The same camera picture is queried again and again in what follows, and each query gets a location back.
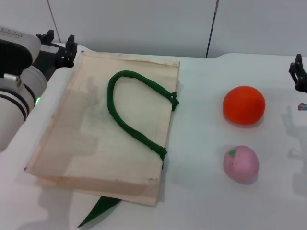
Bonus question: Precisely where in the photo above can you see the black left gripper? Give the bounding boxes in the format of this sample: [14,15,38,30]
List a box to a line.
[32,30,78,82]

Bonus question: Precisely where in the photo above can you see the pink peach with green leaf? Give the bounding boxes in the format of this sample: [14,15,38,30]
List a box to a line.
[223,145,260,185]

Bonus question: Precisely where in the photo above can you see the orange ball fruit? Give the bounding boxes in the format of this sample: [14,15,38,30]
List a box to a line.
[222,85,266,125]

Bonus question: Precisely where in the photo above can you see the cream canvas bag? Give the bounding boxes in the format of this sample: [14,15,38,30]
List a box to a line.
[24,50,180,228]

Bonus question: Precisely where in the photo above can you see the thin dark wall cable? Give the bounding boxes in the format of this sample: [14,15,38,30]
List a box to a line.
[205,0,220,58]

